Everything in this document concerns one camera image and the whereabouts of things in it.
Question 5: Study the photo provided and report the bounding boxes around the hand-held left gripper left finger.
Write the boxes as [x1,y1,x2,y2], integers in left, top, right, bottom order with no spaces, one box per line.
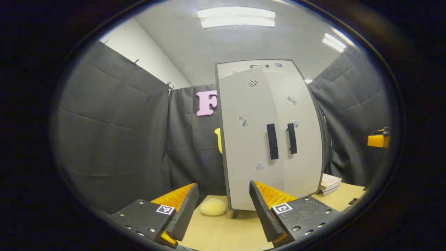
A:
[110,183,200,246]

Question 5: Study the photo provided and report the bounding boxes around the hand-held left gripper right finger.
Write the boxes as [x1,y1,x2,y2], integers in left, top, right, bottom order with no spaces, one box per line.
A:
[249,180,344,247]

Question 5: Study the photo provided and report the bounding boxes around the grey cabinet door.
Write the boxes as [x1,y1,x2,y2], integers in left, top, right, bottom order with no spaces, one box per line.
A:
[217,66,286,211]
[262,66,324,203]

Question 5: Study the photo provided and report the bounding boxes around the grey cabinet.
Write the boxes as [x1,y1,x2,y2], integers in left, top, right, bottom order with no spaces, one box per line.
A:
[214,59,328,219]

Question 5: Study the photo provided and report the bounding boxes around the grey cabinet drawer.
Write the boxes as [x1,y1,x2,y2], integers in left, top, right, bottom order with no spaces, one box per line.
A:
[216,60,300,80]

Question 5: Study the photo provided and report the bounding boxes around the white book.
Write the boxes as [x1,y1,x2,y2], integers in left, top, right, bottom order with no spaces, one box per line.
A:
[320,173,343,191]

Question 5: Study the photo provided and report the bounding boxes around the black backdrop cloth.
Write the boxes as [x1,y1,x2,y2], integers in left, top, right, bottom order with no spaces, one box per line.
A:
[57,41,391,215]

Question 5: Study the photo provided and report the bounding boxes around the ceiling light panel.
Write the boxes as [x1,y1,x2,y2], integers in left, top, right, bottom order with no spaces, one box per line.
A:
[322,32,347,53]
[196,6,276,29]

